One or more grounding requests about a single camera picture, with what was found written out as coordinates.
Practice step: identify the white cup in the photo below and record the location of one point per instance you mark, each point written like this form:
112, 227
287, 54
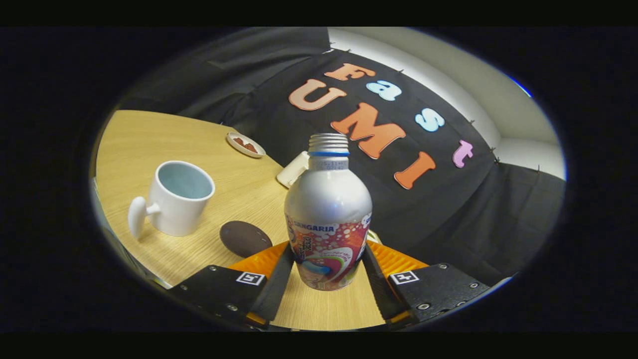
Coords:
174, 214

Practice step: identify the wooden table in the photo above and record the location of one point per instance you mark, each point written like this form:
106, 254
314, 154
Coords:
239, 189

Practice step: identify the white toaster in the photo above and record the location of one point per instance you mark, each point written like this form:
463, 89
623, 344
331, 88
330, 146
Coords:
293, 169

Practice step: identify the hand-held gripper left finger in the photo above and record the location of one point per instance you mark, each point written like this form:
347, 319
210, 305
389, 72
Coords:
279, 284

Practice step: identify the silver juice bottle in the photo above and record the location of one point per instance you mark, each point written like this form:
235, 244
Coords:
326, 199

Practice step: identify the small white plate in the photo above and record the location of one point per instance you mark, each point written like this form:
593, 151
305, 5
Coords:
256, 153

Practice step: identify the dark brown coaster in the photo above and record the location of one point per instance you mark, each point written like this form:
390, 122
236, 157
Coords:
245, 238

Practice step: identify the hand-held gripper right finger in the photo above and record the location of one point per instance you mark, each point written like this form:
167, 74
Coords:
376, 289

